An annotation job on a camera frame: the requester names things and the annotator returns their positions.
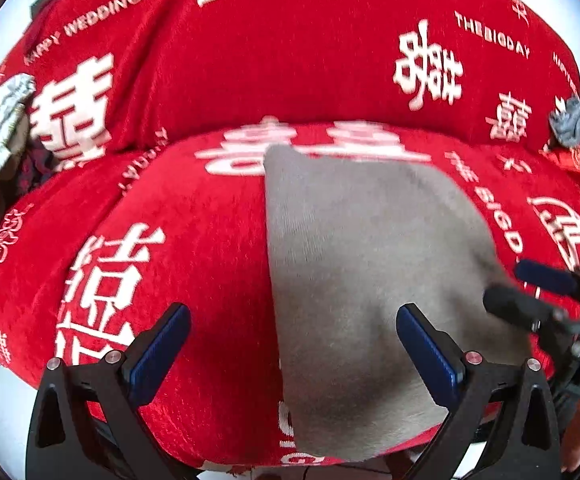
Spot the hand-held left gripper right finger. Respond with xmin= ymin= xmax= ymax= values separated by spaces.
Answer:
xmin=396 ymin=302 xmax=563 ymax=480

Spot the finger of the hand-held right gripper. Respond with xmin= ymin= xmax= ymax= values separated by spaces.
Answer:
xmin=514 ymin=259 xmax=580 ymax=302
xmin=483 ymin=284 xmax=568 ymax=333

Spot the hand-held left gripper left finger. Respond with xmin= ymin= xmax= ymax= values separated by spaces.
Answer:
xmin=27 ymin=301 xmax=193 ymax=480

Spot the grey knit sweater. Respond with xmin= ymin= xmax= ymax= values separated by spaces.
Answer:
xmin=262 ymin=144 xmax=533 ymax=462

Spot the dark patterned cloth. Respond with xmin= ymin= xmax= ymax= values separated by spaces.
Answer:
xmin=0 ymin=145 xmax=63 ymax=206

